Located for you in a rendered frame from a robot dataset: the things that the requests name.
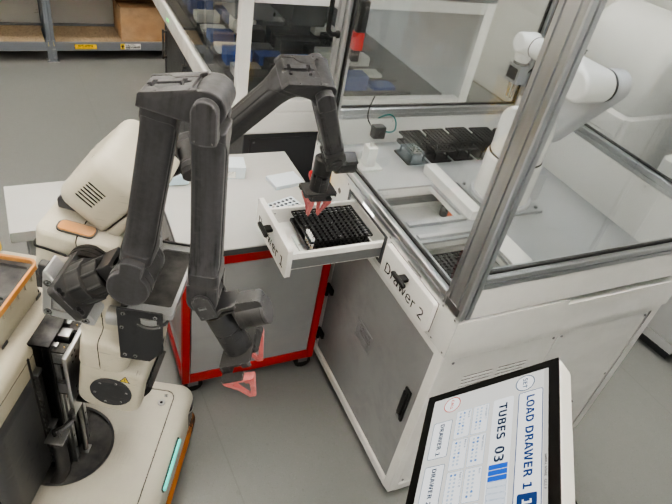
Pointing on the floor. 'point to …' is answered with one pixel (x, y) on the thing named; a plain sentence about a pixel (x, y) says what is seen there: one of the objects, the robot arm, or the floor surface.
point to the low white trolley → (247, 276)
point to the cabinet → (354, 349)
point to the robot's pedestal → (29, 209)
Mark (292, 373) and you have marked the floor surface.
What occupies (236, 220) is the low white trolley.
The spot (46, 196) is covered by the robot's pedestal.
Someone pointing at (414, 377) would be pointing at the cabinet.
